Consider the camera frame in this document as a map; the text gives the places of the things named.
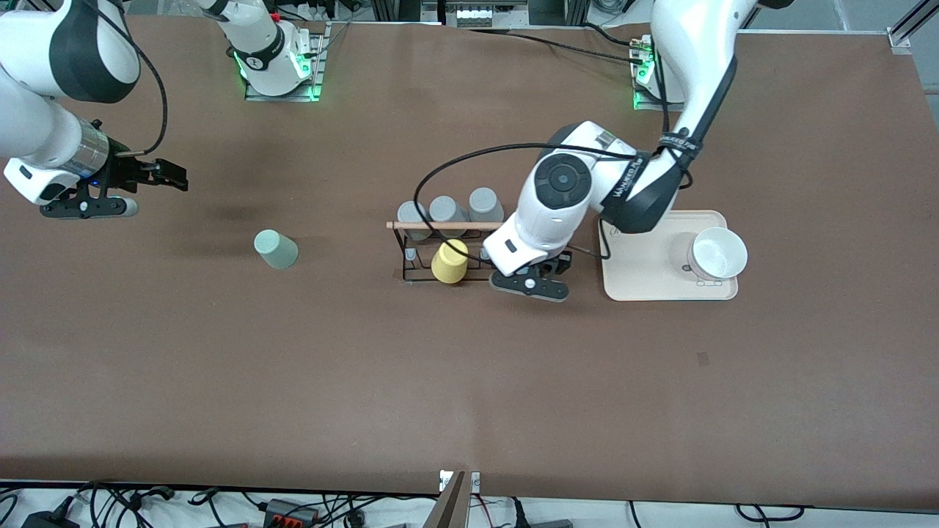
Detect pale green cup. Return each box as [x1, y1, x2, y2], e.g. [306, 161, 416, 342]
[254, 230, 299, 270]

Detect beige rectangular tray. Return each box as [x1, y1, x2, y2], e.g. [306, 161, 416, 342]
[598, 210, 739, 302]

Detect grey cup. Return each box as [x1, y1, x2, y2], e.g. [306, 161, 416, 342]
[397, 201, 431, 241]
[468, 188, 505, 234]
[428, 196, 468, 239]

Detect yellow cup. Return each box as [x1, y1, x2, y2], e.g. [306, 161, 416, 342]
[431, 239, 470, 284]

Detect white bowl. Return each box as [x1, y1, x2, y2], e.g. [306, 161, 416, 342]
[687, 227, 748, 283]

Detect black connector block red clips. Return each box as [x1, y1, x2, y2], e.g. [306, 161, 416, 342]
[263, 499, 321, 526]

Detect black power adapter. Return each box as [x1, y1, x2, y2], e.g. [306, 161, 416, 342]
[21, 510, 80, 528]

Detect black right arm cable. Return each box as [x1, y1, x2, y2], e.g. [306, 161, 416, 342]
[95, 0, 169, 157]

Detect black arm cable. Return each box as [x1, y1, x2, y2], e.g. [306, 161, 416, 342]
[95, 0, 169, 157]
[414, 142, 640, 266]

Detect black wire cup rack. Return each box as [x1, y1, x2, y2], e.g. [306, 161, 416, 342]
[387, 219, 508, 285]

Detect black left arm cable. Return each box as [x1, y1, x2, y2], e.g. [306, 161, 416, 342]
[414, 142, 640, 266]

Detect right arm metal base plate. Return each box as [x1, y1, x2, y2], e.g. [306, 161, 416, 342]
[244, 22, 328, 102]

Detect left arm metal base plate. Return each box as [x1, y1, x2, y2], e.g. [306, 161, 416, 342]
[632, 33, 687, 112]

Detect black cable across table edge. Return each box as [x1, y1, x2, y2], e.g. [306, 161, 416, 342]
[469, 28, 646, 64]

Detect grey post with white brackets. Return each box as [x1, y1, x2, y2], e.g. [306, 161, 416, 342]
[422, 469, 482, 528]

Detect black looped floor cable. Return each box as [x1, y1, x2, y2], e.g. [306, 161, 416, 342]
[736, 503, 805, 522]

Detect aluminium frame profile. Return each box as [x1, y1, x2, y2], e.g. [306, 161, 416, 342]
[886, 0, 939, 54]

